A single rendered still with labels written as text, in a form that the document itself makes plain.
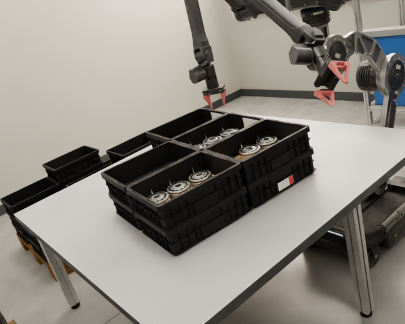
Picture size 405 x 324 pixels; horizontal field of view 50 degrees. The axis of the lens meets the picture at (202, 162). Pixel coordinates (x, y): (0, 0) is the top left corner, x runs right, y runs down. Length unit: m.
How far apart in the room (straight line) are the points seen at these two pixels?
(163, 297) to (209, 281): 0.16
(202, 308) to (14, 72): 3.70
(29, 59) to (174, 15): 1.86
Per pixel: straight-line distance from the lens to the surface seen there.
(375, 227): 2.47
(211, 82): 2.05
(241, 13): 2.25
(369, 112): 3.99
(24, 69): 4.78
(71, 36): 4.96
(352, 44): 2.37
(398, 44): 3.69
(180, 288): 1.55
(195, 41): 2.04
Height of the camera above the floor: 1.62
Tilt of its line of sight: 22 degrees down
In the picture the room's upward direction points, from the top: 16 degrees counter-clockwise
